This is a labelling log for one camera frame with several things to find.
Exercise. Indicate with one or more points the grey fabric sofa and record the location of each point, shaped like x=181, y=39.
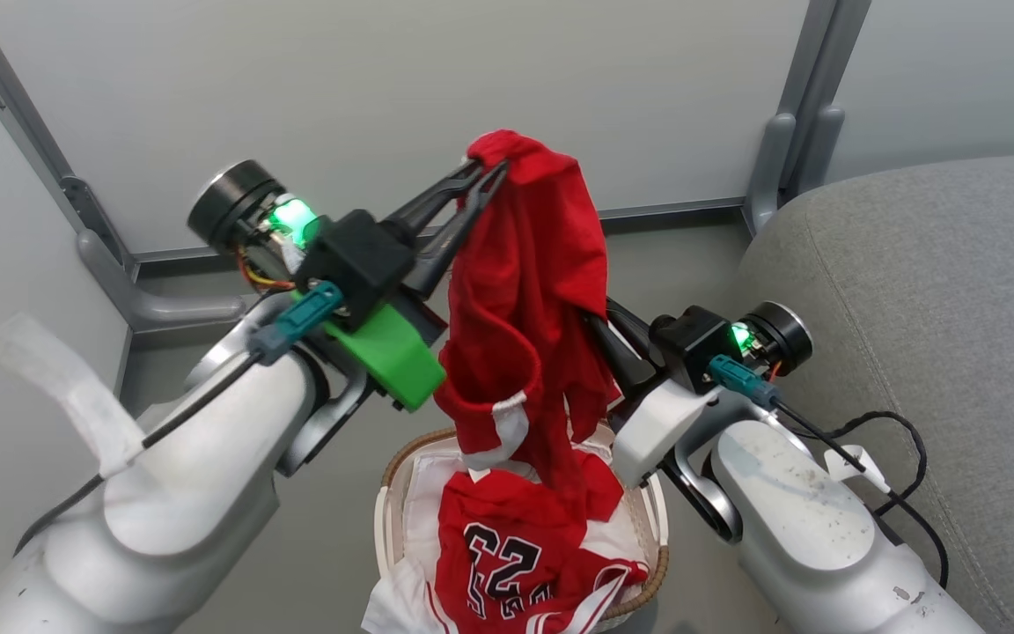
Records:
x=956, y=308

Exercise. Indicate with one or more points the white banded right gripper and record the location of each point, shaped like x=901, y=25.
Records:
x=657, y=431

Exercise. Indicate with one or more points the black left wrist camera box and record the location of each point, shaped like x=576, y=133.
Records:
x=353, y=255

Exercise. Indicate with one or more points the grey partition bottom rail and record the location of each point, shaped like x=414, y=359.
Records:
x=665, y=211

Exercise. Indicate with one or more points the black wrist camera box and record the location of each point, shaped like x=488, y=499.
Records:
x=692, y=343
x=353, y=255

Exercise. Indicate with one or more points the white woven laundry basket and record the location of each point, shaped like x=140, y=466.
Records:
x=658, y=563

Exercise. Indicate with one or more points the white tape strip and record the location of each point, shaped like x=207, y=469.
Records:
x=76, y=396

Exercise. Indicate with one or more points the red jersey with number 23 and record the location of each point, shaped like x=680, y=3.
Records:
x=489, y=528

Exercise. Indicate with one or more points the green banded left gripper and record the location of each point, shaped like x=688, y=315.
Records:
x=388, y=361

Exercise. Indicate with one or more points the grey partition post with foot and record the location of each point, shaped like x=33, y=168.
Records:
x=111, y=264
x=771, y=158

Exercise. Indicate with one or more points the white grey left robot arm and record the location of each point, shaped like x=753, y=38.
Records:
x=190, y=475

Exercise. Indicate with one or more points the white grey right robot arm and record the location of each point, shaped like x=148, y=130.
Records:
x=806, y=528

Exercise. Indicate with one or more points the plain red sleeveless shirt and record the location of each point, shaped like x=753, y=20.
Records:
x=525, y=264

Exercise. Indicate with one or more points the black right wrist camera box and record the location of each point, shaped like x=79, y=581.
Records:
x=692, y=343

